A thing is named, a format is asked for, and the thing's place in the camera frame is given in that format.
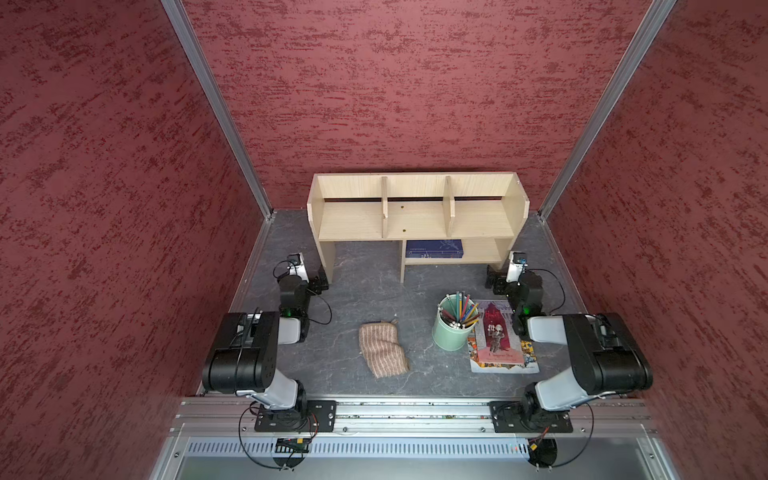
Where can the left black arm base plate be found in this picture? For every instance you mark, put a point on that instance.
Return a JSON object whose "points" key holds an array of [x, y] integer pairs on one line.
{"points": [[316, 416]]}

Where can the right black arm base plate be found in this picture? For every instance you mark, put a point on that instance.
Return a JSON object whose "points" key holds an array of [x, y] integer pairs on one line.
{"points": [[521, 418]]}

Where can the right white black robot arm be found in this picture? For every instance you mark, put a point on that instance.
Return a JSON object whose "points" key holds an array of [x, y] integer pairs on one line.
{"points": [[604, 357]]}

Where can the left corner aluminium post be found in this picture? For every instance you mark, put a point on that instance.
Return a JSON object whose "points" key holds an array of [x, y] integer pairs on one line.
{"points": [[187, 37]]}

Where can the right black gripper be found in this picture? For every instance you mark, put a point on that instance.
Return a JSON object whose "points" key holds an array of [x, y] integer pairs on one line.
{"points": [[500, 279]]}

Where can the colourful picture book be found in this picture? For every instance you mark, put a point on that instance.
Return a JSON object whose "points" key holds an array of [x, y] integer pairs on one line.
{"points": [[494, 347]]}

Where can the corner aluminium post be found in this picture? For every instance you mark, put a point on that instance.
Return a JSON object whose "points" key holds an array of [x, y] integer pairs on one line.
{"points": [[187, 37], [648, 29]]}

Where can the mint green pencil cup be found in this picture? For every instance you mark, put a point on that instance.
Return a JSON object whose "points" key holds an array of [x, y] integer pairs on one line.
{"points": [[449, 339]]}

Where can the pink striped knitted cloth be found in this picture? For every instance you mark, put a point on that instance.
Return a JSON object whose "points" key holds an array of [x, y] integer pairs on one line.
{"points": [[381, 349]]}

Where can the light wooden bookshelf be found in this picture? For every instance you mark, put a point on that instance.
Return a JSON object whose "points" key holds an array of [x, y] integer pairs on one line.
{"points": [[486, 211]]}

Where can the right corner aluminium post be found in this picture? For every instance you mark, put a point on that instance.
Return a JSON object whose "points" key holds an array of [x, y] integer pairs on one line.
{"points": [[648, 29]]}

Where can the dark blue book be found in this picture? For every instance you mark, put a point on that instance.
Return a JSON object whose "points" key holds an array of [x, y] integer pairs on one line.
{"points": [[434, 249]]}

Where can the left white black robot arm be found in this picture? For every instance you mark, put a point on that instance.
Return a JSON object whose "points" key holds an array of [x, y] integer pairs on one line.
{"points": [[242, 360]]}

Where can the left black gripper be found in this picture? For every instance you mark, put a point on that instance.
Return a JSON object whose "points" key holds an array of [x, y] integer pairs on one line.
{"points": [[314, 282]]}

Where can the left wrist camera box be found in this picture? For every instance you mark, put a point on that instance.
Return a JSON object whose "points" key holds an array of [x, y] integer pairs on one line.
{"points": [[297, 266]]}

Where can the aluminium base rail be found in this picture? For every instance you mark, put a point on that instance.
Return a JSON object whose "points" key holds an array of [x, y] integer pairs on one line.
{"points": [[391, 416]]}

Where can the bundle of coloured pencils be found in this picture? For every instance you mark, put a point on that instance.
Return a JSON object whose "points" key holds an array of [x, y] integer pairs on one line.
{"points": [[458, 312]]}

